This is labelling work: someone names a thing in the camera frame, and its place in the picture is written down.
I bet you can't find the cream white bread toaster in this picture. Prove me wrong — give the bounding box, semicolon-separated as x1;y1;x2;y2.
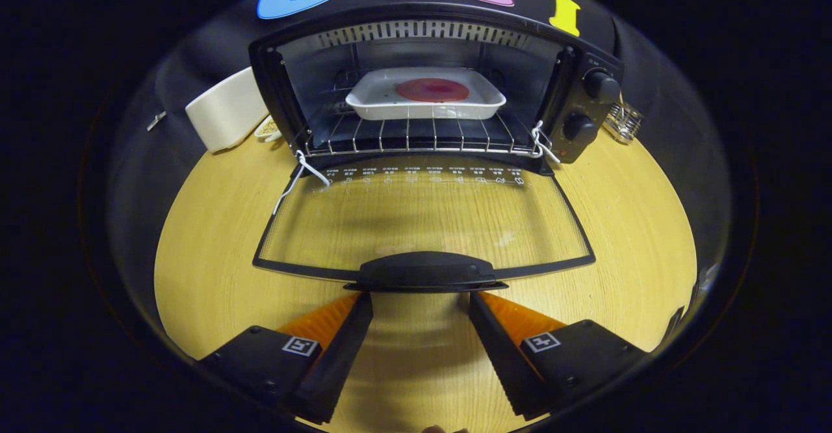
185;66;270;154

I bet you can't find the small white dish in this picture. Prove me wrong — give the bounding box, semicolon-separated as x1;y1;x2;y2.
253;116;284;142

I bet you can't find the small metal wire basket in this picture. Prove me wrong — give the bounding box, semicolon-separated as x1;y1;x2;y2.
604;101;644;144

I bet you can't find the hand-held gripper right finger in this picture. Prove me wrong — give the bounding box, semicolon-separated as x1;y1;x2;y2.
469;291;651;421

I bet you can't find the pink ham slice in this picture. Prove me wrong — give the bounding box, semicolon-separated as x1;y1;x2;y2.
396;78;470;103

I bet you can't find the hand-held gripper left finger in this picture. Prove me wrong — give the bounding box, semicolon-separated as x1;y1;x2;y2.
197;292;374;425

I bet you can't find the metal oven rack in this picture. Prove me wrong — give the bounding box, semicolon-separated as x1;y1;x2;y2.
296;105;550;159

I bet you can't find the white rectangular food tray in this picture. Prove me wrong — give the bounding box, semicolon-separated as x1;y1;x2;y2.
345;67;507;121

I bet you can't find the black toaster oven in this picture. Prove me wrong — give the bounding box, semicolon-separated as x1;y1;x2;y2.
249;3;625;293

